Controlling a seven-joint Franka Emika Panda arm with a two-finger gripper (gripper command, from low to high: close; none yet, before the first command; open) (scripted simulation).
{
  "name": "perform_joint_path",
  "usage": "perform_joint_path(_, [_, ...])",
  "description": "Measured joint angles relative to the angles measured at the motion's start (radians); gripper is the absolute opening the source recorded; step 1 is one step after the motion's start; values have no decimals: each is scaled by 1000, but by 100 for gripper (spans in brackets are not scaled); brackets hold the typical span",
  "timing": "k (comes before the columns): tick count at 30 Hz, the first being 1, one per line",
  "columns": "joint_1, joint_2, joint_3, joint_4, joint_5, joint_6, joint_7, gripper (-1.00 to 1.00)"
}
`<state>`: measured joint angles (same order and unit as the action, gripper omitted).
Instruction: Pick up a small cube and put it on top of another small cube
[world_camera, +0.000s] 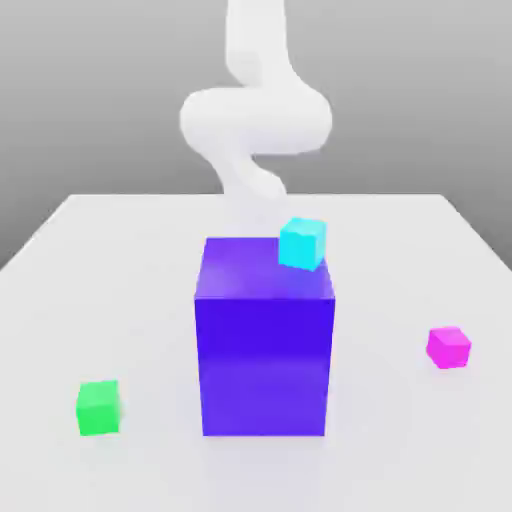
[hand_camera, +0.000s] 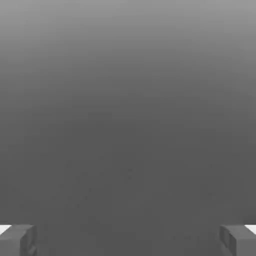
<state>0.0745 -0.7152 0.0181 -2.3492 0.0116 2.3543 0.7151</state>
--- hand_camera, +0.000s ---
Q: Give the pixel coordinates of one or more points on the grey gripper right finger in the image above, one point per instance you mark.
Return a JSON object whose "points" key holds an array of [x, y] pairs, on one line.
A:
{"points": [[240, 240]]}

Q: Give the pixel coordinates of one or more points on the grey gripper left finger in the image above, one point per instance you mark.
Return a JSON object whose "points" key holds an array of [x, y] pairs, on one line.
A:
{"points": [[16, 240]]}

